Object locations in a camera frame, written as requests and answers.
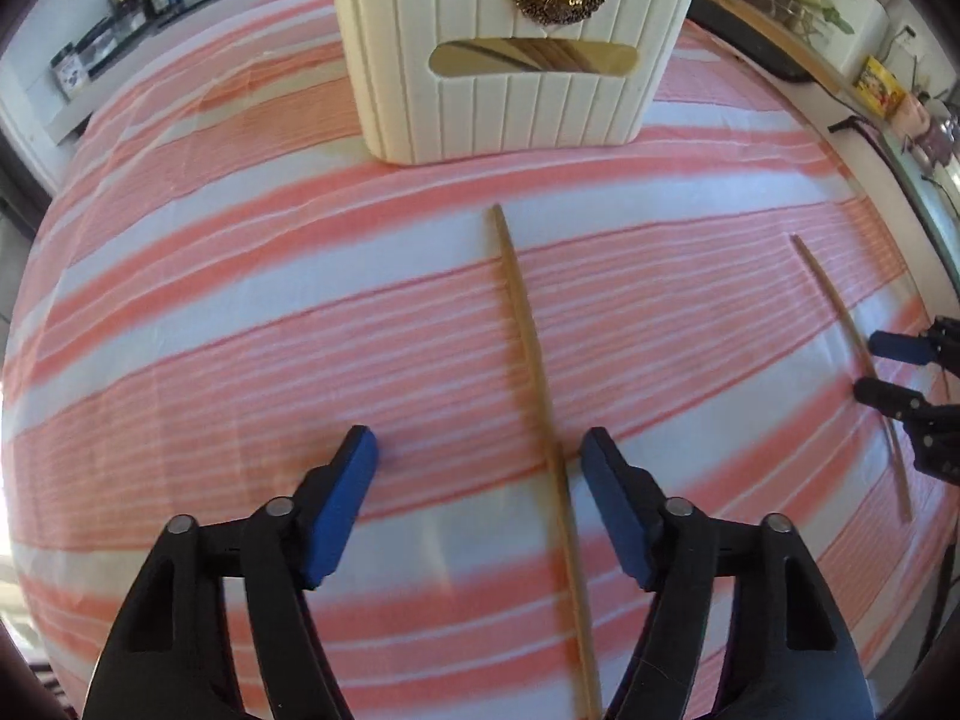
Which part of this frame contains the wooden chopstick two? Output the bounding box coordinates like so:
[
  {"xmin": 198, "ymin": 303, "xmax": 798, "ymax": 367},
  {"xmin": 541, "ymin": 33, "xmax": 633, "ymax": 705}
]
[{"xmin": 789, "ymin": 234, "xmax": 914, "ymax": 523}]

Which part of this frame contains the wooden chopstick one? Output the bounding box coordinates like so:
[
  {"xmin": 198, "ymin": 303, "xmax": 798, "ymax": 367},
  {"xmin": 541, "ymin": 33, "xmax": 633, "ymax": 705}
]
[{"xmin": 491, "ymin": 203, "xmax": 604, "ymax": 718}]

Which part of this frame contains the wooden chopstick six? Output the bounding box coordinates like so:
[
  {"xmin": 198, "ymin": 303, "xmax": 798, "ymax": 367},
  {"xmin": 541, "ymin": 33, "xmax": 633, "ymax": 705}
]
[{"xmin": 488, "ymin": 37, "xmax": 599, "ymax": 75}]

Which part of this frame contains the yellow snack packet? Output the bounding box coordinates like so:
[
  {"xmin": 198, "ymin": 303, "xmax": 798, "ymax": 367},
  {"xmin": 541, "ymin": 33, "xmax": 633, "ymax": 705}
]
[{"xmin": 854, "ymin": 55, "xmax": 907, "ymax": 121}]

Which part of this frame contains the wooden cutting board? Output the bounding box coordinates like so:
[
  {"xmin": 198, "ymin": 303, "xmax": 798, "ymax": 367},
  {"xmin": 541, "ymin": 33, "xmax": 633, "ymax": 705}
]
[{"xmin": 688, "ymin": 0, "xmax": 848, "ymax": 94}]

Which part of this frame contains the white knife block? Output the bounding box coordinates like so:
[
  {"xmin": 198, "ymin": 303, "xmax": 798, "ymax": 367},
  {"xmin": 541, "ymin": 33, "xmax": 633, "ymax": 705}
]
[{"xmin": 811, "ymin": 0, "xmax": 890, "ymax": 83}]

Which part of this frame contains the pink striped tablecloth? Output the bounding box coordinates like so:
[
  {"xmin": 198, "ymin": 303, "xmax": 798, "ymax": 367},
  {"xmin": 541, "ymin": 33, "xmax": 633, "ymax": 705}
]
[{"xmin": 2, "ymin": 0, "xmax": 958, "ymax": 718}]

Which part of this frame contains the cream utensil holder box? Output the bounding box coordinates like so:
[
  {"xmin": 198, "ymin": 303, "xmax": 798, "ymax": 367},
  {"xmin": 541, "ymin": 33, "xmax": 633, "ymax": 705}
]
[{"xmin": 335, "ymin": 0, "xmax": 692, "ymax": 166}]

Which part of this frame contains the white spice shaker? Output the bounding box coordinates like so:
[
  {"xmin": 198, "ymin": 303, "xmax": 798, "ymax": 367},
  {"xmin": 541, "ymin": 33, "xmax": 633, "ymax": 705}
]
[{"xmin": 50, "ymin": 43, "xmax": 89, "ymax": 101}]

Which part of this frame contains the spice jar rack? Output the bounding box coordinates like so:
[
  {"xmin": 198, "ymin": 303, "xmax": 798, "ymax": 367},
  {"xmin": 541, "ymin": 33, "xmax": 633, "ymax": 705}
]
[{"xmin": 75, "ymin": 10, "xmax": 148, "ymax": 76}]

